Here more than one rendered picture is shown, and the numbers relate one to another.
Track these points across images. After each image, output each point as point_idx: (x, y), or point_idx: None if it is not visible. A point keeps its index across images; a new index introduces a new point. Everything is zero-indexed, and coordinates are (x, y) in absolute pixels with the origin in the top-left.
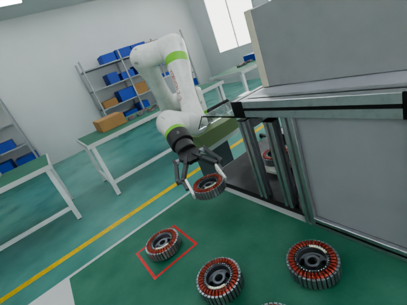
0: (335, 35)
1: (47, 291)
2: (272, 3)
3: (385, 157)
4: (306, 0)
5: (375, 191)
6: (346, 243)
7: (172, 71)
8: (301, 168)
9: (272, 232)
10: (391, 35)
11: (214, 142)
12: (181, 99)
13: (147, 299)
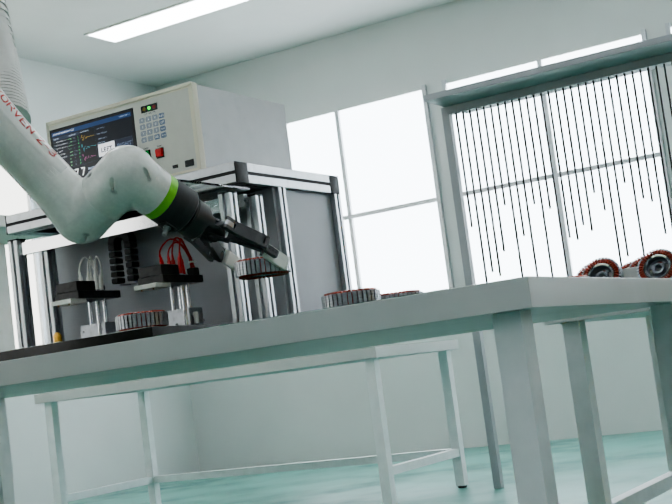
0: (252, 142)
1: (482, 283)
2: (214, 91)
3: (323, 226)
4: (236, 105)
5: (323, 261)
6: None
7: (1, 91)
8: (292, 246)
9: None
10: (275, 155)
11: None
12: (56, 154)
13: None
